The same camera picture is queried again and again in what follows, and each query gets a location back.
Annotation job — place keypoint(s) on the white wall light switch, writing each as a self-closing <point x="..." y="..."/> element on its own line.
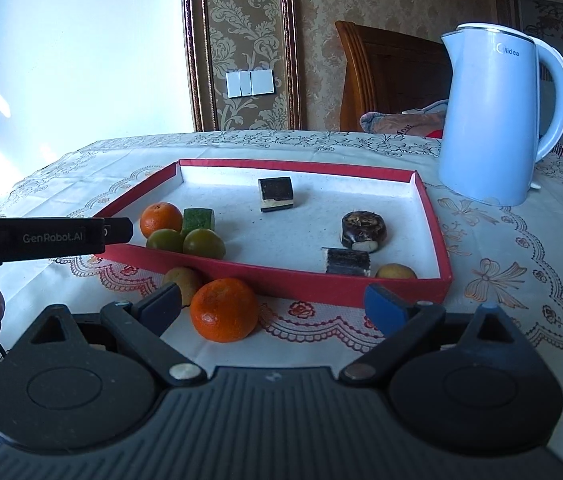
<point x="250" y="83"/>

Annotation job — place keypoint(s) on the small yellow-green fruit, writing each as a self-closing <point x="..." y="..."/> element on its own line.
<point x="186" y="280"/>
<point x="395" y="272"/>

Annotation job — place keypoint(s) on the folded orange blanket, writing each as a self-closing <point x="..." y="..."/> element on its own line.
<point x="401" y="122"/>

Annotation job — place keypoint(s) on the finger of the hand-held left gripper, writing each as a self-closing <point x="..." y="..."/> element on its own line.
<point x="119" y="230"/>

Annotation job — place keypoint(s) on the dark sugarcane piece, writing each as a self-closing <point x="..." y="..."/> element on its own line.
<point x="347" y="262"/>
<point x="275" y="191"/>

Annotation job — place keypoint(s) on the red cardboard tray box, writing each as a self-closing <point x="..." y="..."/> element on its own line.
<point x="286" y="240"/>

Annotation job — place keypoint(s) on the wardrobe with sliding doors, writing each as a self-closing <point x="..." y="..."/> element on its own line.
<point x="546" y="20"/>

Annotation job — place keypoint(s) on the green tomato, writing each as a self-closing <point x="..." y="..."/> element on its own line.
<point x="204" y="243"/>
<point x="165" y="241"/>

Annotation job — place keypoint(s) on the orange mandarin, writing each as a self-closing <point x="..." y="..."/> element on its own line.
<point x="224" y="310"/>
<point x="160" y="220"/>

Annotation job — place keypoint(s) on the round dark sugarcane slice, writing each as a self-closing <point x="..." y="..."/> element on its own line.
<point x="364" y="230"/>

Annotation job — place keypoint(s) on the light blue electric kettle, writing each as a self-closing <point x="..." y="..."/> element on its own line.
<point x="486" y="120"/>

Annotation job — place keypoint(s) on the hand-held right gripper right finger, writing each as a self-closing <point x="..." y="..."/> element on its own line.
<point x="386" y="310"/>

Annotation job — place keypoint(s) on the gilded wall panel frame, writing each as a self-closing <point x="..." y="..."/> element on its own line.
<point x="194" y="60"/>

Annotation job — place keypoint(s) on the green cucumber piece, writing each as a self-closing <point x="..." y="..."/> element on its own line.
<point x="199" y="219"/>

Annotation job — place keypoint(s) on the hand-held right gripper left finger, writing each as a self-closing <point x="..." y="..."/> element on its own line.
<point x="161" y="306"/>

